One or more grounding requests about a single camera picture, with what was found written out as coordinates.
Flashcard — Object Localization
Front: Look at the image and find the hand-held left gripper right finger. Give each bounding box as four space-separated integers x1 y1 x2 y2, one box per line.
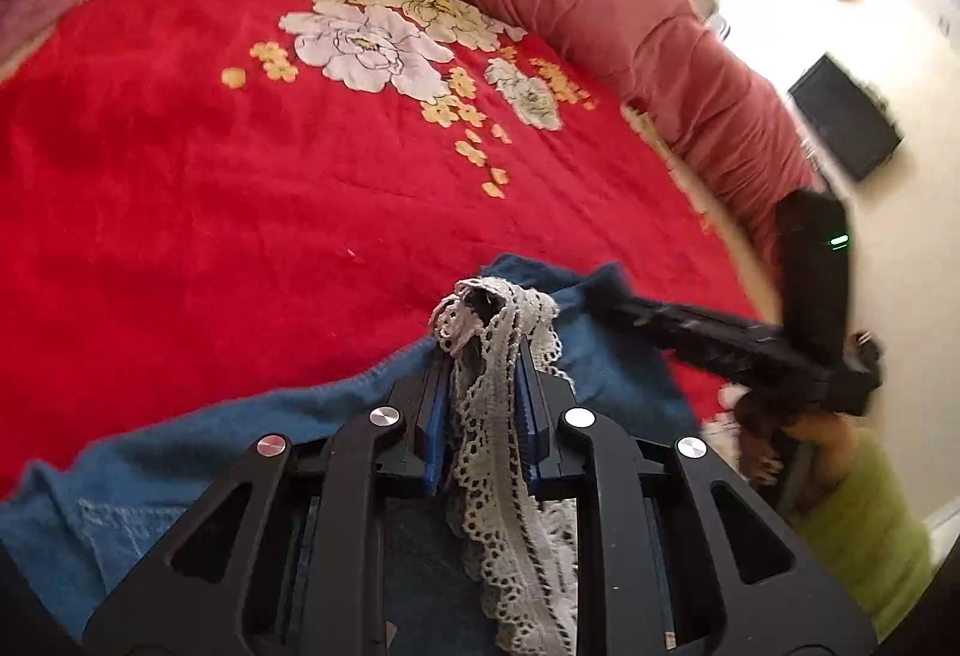
516 337 878 656

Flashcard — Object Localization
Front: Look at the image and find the blue denim pants lace trim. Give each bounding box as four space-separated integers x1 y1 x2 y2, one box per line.
0 251 713 656

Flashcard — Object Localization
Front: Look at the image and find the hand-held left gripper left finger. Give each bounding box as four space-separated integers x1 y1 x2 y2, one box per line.
82 356 452 656

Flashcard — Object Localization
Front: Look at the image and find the white round fan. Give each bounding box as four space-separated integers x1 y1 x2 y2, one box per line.
697 0 734 40

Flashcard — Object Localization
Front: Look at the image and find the person's right hand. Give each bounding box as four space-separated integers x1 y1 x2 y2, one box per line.
733 393 856 486

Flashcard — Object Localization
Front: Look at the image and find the black flat screen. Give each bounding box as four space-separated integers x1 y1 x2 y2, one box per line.
787 52 905 182

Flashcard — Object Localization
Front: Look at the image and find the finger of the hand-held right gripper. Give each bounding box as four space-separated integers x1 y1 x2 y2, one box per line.
596 288 800 396

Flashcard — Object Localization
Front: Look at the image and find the person's right forearm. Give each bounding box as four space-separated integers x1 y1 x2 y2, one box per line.
780 427 938 638

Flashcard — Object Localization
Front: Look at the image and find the red floral blanket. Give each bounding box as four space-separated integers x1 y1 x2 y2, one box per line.
0 0 760 499

